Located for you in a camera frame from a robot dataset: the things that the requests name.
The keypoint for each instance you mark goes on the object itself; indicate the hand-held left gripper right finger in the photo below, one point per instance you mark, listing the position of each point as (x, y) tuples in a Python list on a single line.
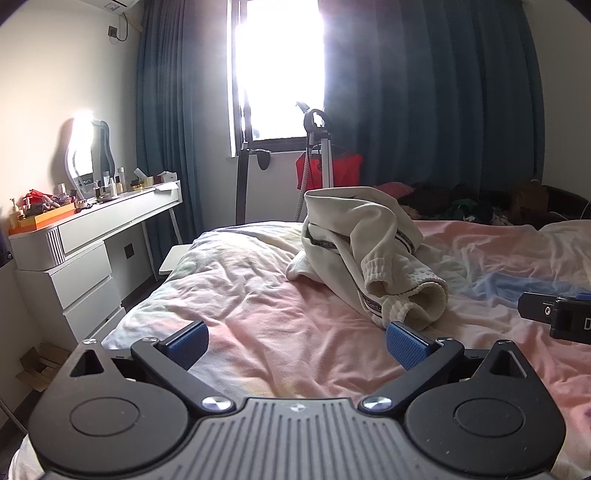
[(406, 345)]

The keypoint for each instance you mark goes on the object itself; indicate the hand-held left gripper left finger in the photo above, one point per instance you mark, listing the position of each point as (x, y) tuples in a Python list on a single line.
[(187, 345)]

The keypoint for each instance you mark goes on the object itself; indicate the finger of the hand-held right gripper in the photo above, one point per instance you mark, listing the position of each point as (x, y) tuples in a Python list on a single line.
[(535, 307)]

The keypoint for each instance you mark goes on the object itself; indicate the cream sweatpants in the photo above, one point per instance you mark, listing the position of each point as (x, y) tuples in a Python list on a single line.
[(351, 230)]

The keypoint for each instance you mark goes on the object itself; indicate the pile of mixed clothes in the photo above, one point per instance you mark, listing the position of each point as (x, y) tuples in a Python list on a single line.
[(457, 203)]

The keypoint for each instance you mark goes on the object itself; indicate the white stool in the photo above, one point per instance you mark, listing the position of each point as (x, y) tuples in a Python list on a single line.
[(175, 261)]

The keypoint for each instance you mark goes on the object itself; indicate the pastel bed sheet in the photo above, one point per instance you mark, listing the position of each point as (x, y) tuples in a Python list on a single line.
[(277, 323)]

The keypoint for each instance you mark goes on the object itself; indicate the dark bench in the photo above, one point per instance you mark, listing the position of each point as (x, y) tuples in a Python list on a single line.
[(565, 203)]

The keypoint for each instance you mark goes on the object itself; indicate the brown paper bag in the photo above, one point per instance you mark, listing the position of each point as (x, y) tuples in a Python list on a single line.
[(528, 198)]

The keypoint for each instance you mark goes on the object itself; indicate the white dressing table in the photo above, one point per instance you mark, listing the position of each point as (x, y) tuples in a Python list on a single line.
[(83, 258)]

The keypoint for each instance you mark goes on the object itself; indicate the cardboard pieces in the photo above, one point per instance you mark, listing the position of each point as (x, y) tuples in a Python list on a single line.
[(41, 367)]

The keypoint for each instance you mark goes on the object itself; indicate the white tissue box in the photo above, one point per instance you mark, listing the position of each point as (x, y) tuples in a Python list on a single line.
[(167, 177)]

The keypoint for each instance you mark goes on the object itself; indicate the gold cosmetic box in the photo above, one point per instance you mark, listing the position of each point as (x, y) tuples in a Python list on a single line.
[(141, 182)]

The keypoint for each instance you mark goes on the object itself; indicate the black floor stand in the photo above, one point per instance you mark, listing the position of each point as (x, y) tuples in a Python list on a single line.
[(242, 184)]

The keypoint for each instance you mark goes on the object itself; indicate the row of cosmetic bottles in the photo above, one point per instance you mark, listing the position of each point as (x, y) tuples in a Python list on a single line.
[(113, 182)]

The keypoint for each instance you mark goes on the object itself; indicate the red hanging garment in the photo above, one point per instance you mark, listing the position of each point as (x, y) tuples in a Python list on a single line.
[(346, 170)]

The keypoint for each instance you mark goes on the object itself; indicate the orange tray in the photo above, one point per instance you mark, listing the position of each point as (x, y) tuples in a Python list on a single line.
[(44, 219)]

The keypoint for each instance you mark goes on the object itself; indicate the garment steamer stand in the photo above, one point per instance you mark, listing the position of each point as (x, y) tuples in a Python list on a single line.
[(327, 157)]

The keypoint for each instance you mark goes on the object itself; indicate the wavy vanity mirror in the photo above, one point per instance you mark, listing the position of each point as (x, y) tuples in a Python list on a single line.
[(104, 147)]

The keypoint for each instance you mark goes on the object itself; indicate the teal curtain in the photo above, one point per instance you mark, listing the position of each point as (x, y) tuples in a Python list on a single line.
[(184, 115), (438, 92)]

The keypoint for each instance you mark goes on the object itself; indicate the bright window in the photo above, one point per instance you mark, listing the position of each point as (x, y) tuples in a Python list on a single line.
[(277, 69)]

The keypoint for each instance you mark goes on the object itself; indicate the white air conditioner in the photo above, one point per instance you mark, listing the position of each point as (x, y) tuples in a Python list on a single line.
[(113, 5)]

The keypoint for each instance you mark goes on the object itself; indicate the dark wall socket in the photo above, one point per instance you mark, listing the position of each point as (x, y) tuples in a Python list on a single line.
[(129, 250)]

